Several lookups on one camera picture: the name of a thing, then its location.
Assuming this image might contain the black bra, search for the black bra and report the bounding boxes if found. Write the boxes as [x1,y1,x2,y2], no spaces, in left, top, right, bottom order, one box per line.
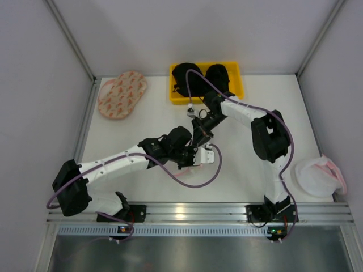
[172,63,229,98]

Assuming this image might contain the slotted cable duct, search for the slotted cable duct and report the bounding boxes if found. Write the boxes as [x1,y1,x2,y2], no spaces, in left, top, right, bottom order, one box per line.
[58,225,286,237]

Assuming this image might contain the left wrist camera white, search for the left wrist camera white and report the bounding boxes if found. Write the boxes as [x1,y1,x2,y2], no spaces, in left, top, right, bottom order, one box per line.
[193,144,214,165]

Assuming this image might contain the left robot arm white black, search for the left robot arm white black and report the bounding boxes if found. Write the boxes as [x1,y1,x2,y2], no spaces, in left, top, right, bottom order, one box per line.
[52,126,207,216]

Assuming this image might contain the aluminium rail front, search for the aluminium rail front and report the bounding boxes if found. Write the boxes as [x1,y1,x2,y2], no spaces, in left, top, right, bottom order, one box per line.
[45,201,354,224]

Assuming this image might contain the yellow plastic bin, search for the yellow plastic bin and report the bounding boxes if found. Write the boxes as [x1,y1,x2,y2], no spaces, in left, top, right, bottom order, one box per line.
[169,62,244,105]

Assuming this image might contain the patterned beige laundry bag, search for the patterned beige laundry bag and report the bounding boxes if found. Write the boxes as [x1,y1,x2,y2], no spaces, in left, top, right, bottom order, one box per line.
[97,71,147,120]

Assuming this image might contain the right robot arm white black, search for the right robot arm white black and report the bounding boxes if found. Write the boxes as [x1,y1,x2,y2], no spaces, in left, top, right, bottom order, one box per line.
[192,91,291,213]

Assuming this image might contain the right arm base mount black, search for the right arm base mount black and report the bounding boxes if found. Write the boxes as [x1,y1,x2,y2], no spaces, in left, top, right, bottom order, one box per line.
[246,203,297,224]

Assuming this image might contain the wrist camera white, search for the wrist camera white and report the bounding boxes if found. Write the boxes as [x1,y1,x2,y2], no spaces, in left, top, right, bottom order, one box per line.
[193,144,214,165]
[187,103,196,118]

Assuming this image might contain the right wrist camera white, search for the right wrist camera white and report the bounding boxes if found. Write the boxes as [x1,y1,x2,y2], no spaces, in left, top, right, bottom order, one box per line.
[187,103,196,118]

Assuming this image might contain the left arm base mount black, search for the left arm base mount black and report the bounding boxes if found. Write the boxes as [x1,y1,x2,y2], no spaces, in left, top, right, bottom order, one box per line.
[112,204,147,223]

